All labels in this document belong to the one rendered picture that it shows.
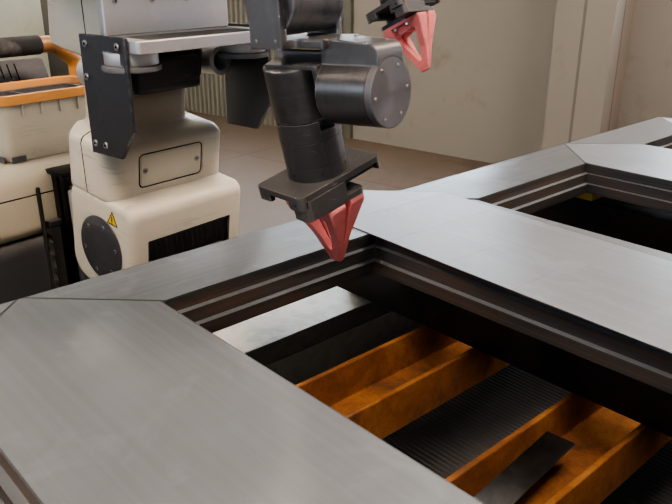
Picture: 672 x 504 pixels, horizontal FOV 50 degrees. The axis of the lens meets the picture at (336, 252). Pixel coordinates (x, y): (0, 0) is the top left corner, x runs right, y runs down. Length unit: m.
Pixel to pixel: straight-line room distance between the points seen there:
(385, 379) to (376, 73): 0.40
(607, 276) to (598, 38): 3.25
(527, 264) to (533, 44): 3.66
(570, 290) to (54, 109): 0.98
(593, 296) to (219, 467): 0.38
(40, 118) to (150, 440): 0.97
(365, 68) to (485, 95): 3.94
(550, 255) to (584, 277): 0.06
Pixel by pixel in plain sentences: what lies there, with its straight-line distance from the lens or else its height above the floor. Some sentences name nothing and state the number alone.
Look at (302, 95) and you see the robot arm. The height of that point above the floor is 1.03.
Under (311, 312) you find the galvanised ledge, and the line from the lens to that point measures 1.02.
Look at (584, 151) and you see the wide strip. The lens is 1.23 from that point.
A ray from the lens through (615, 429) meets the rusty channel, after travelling 0.83.
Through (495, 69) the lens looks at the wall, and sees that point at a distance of 4.48.
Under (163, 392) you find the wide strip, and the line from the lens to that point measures 0.53.
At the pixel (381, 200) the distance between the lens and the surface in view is 0.91.
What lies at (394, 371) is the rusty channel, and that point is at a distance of 0.87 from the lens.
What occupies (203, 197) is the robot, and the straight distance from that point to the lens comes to 1.17.
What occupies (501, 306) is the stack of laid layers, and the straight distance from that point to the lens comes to 0.71.
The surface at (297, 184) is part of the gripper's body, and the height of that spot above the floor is 0.94.
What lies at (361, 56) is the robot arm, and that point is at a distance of 0.59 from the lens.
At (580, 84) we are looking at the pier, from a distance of 4.00.
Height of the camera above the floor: 1.13
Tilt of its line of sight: 22 degrees down
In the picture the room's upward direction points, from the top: straight up
